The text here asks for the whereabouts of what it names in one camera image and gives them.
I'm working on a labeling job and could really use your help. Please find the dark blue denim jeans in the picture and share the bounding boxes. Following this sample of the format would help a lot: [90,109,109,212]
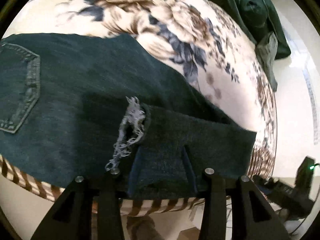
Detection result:
[1,34,256,199]

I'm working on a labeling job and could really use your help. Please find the white headboard panel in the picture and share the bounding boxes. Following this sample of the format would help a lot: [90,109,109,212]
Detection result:
[282,29,320,145]

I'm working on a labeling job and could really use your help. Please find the grey-green trousers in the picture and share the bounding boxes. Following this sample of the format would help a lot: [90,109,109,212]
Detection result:
[255,32,278,92]

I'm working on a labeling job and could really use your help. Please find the dark green fleece blanket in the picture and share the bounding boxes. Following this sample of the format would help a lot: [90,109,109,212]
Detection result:
[209,0,291,60]

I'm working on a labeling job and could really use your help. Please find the floral fleece bed blanket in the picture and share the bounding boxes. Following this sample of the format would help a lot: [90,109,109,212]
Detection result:
[0,0,278,217]

